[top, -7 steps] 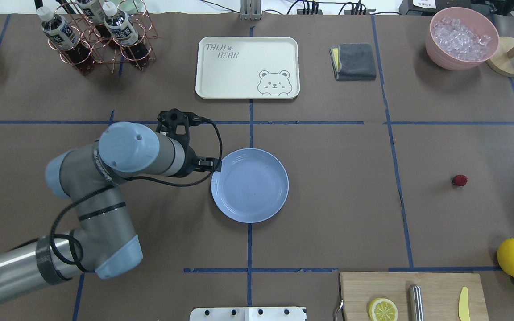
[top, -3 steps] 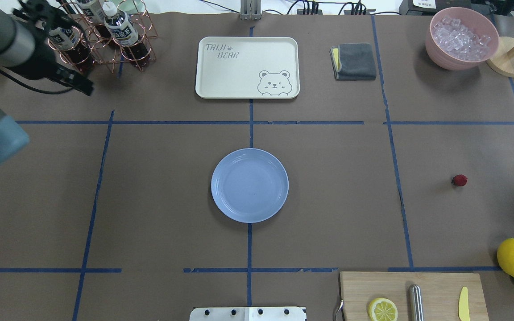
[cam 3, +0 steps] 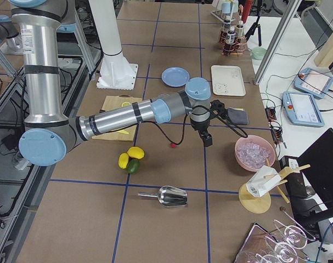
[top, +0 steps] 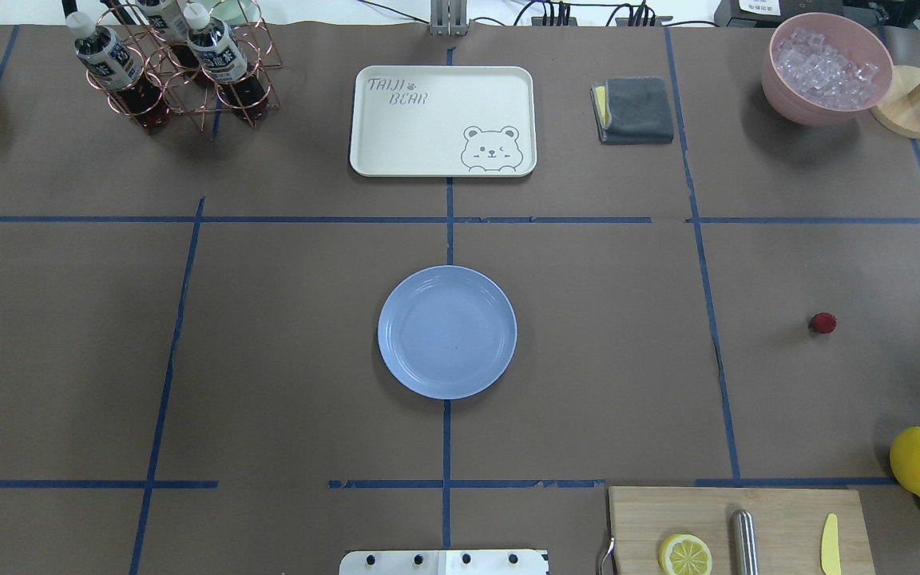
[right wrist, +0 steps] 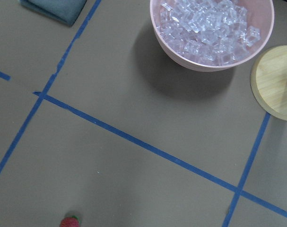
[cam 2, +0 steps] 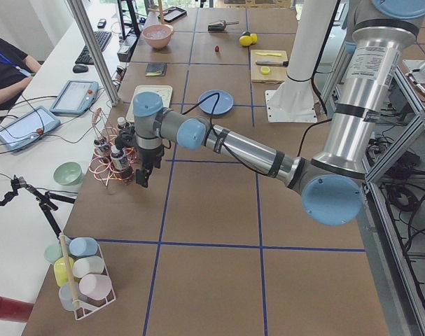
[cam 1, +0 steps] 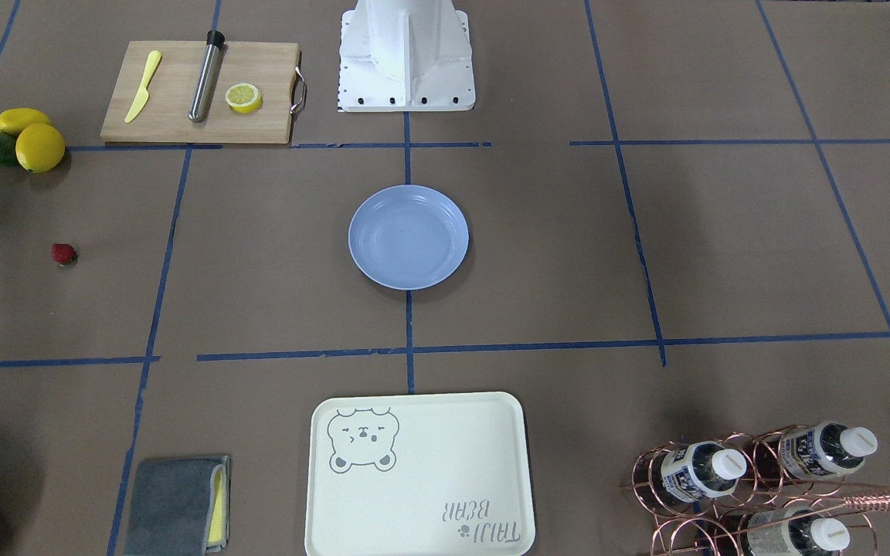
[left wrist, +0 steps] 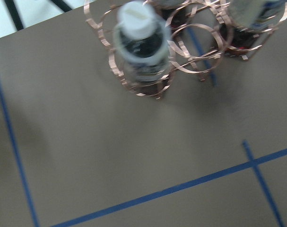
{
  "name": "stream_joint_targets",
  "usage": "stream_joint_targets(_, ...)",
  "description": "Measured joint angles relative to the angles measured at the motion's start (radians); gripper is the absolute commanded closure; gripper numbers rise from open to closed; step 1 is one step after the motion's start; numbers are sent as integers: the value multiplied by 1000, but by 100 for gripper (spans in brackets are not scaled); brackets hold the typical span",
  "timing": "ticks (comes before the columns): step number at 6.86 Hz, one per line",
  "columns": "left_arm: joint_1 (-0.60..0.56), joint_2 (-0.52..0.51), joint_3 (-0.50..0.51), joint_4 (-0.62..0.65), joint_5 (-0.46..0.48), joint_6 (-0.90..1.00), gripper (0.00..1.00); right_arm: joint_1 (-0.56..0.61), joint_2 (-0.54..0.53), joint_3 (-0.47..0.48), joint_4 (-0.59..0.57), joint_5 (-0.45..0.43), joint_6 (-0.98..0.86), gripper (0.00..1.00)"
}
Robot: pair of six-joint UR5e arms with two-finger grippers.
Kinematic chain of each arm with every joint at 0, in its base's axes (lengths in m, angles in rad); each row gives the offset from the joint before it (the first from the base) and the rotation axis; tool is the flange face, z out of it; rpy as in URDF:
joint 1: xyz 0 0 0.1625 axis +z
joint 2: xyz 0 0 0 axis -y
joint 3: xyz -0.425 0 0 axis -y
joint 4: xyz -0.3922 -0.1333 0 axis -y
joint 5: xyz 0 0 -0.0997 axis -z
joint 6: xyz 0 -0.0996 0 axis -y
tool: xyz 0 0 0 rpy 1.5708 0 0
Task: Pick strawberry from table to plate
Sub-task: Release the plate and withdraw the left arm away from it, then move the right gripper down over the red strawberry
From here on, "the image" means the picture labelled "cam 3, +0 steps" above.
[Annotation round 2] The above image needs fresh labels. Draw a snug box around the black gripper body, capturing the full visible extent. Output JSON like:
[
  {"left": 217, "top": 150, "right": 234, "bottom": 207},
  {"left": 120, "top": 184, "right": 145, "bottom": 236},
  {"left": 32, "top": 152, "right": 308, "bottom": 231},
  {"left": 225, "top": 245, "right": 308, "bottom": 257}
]
[{"left": 190, "top": 120, "right": 211, "bottom": 137}]

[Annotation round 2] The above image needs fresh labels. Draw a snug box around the blue plate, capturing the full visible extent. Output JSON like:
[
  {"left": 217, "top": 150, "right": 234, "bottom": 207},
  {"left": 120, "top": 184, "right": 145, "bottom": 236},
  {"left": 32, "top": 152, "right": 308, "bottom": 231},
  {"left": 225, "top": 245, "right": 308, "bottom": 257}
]
[{"left": 161, "top": 67, "right": 190, "bottom": 88}]

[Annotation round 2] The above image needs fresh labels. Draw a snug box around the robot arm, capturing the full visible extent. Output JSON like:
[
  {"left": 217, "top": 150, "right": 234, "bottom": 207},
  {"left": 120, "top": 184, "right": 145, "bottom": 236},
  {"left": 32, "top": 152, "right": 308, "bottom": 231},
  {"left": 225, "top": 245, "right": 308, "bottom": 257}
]
[
  {"left": 10, "top": 1, "right": 212, "bottom": 167},
  {"left": 0, "top": 15, "right": 23, "bottom": 55}
]

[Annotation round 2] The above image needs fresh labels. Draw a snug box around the pink bowl of ice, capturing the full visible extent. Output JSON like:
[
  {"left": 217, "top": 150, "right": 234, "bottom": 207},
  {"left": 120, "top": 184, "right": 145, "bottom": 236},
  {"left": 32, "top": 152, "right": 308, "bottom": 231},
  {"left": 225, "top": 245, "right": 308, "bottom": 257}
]
[{"left": 234, "top": 135, "right": 276, "bottom": 171}]

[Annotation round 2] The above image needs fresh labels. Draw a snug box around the white bear tray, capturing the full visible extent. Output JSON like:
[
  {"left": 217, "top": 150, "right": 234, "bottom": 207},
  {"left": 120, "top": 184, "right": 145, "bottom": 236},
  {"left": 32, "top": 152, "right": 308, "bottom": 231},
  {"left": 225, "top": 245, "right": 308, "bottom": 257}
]
[{"left": 211, "top": 65, "right": 246, "bottom": 97}]

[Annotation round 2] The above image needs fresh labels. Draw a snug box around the yellow lemon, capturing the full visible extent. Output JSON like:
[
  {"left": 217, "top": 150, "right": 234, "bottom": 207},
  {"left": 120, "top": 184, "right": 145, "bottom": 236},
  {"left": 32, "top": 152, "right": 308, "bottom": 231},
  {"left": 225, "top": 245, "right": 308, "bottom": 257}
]
[
  {"left": 118, "top": 153, "right": 129, "bottom": 169},
  {"left": 127, "top": 146, "right": 145, "bottom": 159}
]

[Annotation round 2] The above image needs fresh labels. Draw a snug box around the metal scoop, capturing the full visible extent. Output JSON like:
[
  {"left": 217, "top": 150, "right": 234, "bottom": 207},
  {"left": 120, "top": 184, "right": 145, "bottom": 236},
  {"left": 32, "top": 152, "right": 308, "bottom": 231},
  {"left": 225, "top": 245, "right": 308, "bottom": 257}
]
[{"left": 137, "top": 186, "right": 188, "bottom": 208}]

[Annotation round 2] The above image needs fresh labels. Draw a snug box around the white paper bag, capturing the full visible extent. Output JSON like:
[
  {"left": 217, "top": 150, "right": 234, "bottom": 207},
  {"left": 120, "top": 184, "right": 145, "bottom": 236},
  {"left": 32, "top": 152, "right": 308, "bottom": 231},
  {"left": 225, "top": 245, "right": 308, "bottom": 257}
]
[{"left": 246, "top": 165, "right": 281, "bottom": 198}]

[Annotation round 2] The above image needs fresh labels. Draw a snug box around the green lime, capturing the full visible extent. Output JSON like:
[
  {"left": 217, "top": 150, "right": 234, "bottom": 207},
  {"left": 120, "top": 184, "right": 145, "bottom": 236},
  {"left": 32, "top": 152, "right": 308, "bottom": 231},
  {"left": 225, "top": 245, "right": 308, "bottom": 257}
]
[{"left": 126, "top": 159, "right": 140, "bottom": 174}]

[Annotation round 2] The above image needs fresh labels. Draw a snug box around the lemon half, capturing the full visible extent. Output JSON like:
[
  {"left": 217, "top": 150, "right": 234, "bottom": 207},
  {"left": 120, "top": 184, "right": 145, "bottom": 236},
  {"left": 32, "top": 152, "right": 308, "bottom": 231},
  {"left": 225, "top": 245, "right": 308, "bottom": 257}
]
[{"left": 121, "top": 101, "right": 131, "bottom": 107}]

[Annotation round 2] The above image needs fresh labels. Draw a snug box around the wooden stand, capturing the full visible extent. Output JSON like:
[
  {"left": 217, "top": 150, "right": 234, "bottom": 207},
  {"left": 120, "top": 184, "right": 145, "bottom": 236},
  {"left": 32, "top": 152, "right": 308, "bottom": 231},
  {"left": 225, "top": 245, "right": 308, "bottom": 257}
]
[{"left": 239, "top": 164, "right": 311, "bottom": 214}]

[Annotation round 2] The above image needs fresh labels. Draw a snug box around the green bowl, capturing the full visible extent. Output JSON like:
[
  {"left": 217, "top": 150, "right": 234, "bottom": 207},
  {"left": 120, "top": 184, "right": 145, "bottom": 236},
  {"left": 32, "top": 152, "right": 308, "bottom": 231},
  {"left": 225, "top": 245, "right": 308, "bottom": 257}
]
[{"left": 251, "top": 47, "right": 267, "bottom": 60}]

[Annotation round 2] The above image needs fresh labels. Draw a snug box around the wooden cutting board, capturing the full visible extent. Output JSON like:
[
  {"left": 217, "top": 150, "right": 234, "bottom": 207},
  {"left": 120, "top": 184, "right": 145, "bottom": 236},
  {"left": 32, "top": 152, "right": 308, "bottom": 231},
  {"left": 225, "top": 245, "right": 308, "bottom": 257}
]
[{"left": 92, "top": 95, "right": 142, "bottom": 142}]

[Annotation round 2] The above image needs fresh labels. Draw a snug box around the tea bottle middle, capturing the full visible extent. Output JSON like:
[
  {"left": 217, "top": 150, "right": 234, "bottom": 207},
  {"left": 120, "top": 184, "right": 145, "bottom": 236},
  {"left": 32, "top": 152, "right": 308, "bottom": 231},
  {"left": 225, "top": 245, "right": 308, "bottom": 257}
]
[{"left": 223, "top": 26, "right": 235, "bottom": 55}]

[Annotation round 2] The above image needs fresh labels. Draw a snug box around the tea bottle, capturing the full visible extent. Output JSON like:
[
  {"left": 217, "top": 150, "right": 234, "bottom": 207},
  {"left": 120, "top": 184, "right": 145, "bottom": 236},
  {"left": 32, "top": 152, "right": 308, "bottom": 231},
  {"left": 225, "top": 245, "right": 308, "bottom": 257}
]
[
  {"left": 223, "top": 26, "right": 235, "bottom": 55},
  {"left": 235, "top": 20, "right": 244, "bottom": 38},
  {"left": 222, "top": 15, "right": 232, "bottom": 43}
]

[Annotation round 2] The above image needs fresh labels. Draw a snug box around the near teach pendant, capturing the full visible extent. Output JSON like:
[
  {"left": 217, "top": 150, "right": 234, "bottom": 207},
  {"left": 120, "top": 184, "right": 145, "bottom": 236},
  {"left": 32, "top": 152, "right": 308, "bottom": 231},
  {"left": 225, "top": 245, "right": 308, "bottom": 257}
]
[{"left": 282, "top": 92, "right": 325, "bottom": 127}]

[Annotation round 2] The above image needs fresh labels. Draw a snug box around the teach pendant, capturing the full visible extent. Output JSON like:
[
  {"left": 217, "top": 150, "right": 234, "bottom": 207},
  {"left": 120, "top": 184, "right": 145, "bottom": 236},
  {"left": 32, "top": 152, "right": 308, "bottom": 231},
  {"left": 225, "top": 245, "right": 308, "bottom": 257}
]
[
  {"left": 282, "top": 92, "right": 325, "bottom": 127},
  {"left": 294, "top": 67, "right": 333, "bottom": 99}
]

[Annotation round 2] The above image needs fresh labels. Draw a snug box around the tea bottle back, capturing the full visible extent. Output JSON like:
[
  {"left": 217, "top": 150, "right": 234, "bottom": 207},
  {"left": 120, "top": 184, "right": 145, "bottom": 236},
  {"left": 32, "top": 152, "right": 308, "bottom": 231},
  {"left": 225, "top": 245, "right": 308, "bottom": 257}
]
[{"left": 235, "top": 20, "right": 244, "bottom": 38}]

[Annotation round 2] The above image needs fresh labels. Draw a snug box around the tea bottle front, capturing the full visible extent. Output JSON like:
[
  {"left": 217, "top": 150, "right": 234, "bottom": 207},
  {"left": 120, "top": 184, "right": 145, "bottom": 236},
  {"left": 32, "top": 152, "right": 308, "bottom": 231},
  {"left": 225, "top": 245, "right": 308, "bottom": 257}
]
[{"left": 222, "top": 15, "right": 232, "bottom": 43}]

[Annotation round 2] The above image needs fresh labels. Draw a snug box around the black tripod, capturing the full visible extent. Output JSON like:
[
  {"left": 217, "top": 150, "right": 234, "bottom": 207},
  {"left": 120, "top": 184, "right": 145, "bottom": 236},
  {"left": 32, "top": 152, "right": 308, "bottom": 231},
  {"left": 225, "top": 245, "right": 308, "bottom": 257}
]
[{"left": 245, "top": 0, "right": 263, "bottom": 47}]

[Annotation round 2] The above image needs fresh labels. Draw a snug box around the far teach pendant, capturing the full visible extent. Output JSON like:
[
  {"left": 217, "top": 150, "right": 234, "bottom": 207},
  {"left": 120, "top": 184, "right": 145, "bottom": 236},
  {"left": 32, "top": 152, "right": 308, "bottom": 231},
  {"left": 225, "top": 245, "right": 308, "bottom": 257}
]
[{"left": 294, "top": 67, "right": 333, "bottom": 99}]

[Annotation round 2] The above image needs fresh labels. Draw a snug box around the black monitor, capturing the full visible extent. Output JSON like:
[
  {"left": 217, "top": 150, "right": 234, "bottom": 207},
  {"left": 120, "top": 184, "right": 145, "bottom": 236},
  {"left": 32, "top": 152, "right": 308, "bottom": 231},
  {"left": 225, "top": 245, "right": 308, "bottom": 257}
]
[{"left": 291, "top": 128, "right": 333, "bottom": 233}]

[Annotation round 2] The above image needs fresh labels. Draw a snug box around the blue cup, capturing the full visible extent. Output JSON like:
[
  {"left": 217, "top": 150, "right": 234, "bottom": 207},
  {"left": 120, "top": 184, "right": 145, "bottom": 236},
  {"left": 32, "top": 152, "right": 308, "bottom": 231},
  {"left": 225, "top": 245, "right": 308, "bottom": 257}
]
[{"left": 222, "top": 1, "right": 232, "bottom": 14}]

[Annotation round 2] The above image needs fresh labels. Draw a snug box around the red cylinder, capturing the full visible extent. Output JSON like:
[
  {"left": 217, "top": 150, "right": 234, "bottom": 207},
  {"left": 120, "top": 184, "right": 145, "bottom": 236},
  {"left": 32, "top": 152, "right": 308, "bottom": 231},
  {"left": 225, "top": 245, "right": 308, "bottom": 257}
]
[{"left": 241, "top": 0, "right": 253, "bottom": 24}]

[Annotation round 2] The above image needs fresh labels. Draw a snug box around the glass goblet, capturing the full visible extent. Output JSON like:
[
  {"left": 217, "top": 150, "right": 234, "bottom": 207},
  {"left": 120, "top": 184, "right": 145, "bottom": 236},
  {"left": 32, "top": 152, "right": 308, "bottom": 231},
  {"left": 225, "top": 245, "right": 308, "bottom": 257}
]
[{"left": 273, "top": 212, "right": 316, "bottom": 249}]

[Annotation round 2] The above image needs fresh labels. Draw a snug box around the copper wire bottle rack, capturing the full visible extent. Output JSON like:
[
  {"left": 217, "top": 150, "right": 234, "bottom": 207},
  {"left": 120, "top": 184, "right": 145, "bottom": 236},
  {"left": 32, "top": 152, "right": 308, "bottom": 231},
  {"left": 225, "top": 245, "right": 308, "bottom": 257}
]
[{"left": 219, "top": 26, "right": 246, "bottom": 56}]

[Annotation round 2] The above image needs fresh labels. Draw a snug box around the white camera post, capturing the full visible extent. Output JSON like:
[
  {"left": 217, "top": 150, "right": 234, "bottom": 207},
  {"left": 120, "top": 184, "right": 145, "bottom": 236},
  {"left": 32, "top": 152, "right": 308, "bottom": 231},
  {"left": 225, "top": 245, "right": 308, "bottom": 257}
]
[{"left": 89, "top": 0, "right": 138, "bottom": 90}]

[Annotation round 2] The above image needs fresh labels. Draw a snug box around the white wire cup rack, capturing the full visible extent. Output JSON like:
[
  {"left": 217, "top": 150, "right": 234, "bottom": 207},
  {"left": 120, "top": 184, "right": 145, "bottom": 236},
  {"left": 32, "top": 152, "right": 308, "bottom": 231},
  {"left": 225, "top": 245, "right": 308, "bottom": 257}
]
[{"left": 211, "top": 5, "right": 239, "bottom": 22}]

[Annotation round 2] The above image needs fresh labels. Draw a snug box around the aluminium frame post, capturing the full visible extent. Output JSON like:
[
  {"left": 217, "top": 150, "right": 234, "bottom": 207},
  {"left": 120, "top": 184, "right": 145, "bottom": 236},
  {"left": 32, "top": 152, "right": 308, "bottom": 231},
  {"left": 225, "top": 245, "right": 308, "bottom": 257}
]
[{"left": 253, "top": 0, "right": 302, "bottom": 85}]

